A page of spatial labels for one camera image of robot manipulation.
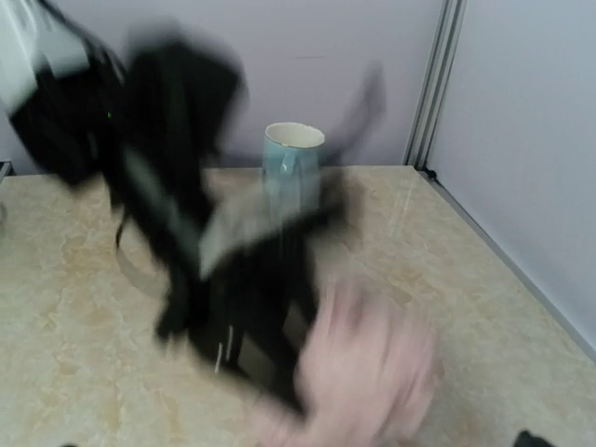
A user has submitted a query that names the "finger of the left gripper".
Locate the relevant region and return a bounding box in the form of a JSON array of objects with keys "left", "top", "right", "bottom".
[
  {"left": 279, "top": 168, "right": 364, "bottom": 326},
  {"left": 187, "top": 297, "right": 305, "bottom": 414}
]

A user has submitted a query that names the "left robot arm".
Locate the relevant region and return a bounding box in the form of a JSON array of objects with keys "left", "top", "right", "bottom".
[{"left": 1, "top": 1, "right": 384, "bottom": 411}]

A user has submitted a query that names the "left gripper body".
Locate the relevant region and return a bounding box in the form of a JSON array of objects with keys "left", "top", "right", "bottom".
[{"left": 121, "top": 153, "right": 326, "bottom": 354}]

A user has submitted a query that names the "light blue mug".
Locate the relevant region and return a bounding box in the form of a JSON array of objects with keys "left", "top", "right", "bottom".
[{"left": 263, "top": 122, "right": 325, "bottom": 218}]

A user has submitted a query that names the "left frame post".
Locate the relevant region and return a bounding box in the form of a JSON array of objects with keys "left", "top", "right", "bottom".
[{"left": 403, "top": 0, "right": 467, "bottom": 178}]

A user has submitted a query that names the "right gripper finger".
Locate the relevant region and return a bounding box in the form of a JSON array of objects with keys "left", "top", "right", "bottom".
[{"left": 513, "top": 430, "right": 555, "bottom": 447}]

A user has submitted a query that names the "pink folding umbrella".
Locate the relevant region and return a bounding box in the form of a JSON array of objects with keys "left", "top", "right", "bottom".
[{"left": 251, "top": 278, "right": 440, "bottom": 446}]

